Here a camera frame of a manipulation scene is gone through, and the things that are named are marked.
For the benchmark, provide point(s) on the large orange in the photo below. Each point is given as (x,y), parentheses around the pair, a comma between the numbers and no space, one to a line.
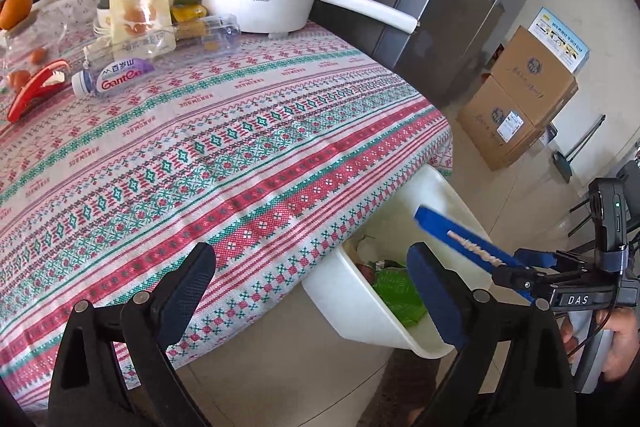
(15,9)

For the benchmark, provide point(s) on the yellow wrapper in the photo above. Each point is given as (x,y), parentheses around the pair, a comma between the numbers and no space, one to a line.
(190,13)

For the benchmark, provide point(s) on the person's right hand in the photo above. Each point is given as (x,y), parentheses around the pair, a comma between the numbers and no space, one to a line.
(625,337)

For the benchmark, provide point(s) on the green snack packet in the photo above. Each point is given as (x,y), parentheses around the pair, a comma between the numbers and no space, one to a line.
(395,292)

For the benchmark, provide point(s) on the cream plain bowl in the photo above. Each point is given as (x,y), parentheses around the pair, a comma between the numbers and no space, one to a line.
(102,29)

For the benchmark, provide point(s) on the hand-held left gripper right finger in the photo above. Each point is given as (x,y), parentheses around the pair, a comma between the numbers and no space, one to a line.
(437,297)

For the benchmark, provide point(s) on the white printed bowl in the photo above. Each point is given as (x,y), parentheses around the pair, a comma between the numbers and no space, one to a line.
(102,13)

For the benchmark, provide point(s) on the small tangerine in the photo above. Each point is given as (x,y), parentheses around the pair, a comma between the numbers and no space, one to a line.
(38,55)
(20,80)

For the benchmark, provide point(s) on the blue printed box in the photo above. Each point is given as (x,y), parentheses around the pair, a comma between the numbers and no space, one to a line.
(562,39)

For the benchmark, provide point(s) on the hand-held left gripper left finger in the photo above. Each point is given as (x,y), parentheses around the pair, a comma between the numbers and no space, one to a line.
(187,279)

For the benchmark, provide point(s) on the patterned red green tablecloth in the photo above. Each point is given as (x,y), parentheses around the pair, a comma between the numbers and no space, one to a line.
(250,132)

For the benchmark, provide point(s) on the beige snack pouch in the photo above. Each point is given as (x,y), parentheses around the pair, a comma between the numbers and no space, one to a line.
(142,12)

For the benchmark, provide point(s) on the white trash bin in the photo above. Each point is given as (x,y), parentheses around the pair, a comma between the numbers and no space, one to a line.
(360,307)

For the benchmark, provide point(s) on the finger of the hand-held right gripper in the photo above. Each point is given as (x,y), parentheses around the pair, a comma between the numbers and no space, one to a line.
(537,258)
(515,281)

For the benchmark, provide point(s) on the clear water bottle purple label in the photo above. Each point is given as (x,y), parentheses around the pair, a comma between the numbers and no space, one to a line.
(115,79)

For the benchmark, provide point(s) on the glass jar with wooden lid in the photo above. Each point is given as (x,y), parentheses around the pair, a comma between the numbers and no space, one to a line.
(50,42)

